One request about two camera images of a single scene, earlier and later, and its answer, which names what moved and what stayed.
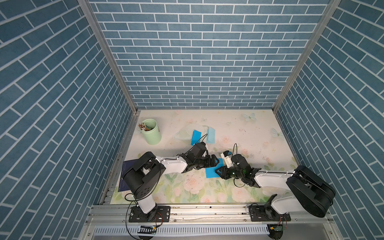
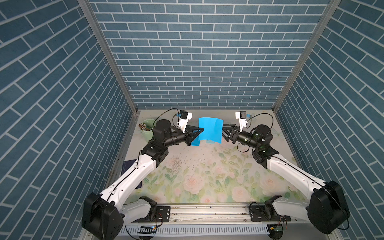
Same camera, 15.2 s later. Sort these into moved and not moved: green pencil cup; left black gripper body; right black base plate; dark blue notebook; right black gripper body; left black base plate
Moved: right black gripper body; left black gripper body
Not moved: dark blue notebook; right black base plate; green pencil cup; left black base plate
